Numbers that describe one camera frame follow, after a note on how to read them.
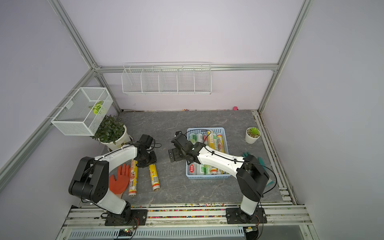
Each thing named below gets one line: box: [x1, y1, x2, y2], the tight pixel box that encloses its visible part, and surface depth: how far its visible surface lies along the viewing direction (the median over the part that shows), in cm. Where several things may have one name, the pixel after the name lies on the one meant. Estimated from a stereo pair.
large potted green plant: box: [90, 115, 134, 151], surface depth 88 cm
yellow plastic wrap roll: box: [217, 134, 225, 153], surface depth 101 cm
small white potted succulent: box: [245, 127, 261, 144], surface depth 98 cm
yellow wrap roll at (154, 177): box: [149, 163, 161, 192], surface depth 84 cm
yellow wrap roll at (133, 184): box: [128, 159, 138, 197], surface depth 84 cm
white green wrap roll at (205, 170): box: [200, 164, 212, 175], surface depth 86 cm
